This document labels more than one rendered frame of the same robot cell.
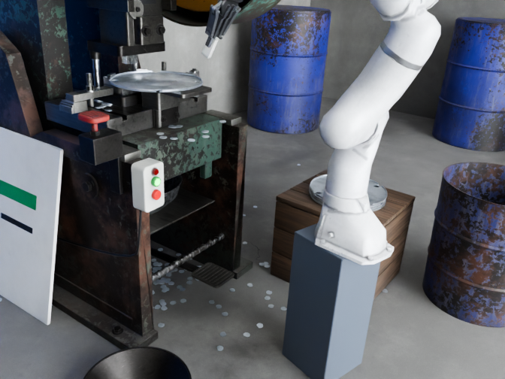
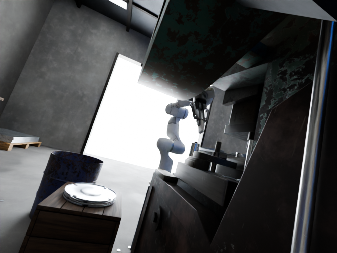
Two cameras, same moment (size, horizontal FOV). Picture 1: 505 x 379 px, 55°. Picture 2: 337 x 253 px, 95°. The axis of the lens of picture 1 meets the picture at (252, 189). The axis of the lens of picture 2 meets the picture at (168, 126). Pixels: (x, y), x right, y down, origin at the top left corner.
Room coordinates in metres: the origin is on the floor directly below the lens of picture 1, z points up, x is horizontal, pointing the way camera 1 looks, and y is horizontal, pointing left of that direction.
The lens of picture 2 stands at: (2.26, 0.53, 0.73)
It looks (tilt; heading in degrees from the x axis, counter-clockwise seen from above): 9 degrees up; 219
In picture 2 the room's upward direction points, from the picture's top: 16 degrees clockwise
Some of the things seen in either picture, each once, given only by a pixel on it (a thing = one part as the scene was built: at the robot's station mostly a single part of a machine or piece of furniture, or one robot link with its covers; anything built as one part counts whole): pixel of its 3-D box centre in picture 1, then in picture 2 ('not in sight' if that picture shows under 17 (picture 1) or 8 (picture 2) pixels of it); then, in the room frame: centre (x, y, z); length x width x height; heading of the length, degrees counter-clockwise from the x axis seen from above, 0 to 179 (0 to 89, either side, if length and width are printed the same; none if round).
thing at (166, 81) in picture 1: (156, 80); (229, 156); (1.54, 0.32, 0.78); 0.29 x 0.29 x 0.01
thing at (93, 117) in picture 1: (94, 128); not in sight; (1.21, 0.42, 0.72); 0.07 x 0.06 x 0.08; 56
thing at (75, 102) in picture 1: (87, 90); not in sight; (1.48, 0.52, 0.76); 0.17 x 0.06 x 0.10; 146
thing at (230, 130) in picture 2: (127, 50); (258, 139); (1.62, 0.43, 0.86); 0.20 x 0.16 x 0.05; 146
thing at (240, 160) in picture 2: (131, 82); (250, 166); (1.61, 0.42, 0.76); 0.15 x 0.09 x 0.05; 146
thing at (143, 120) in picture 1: (131, 106); (247, 190); (1.62, 0.43, 0.68); 0.45 x 0.30 x 0.06; 146
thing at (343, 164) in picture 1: (358, 143); (164, 152); (1.24, -0.27, 0.71); 0.18 x 0.11 x 0.25; 146
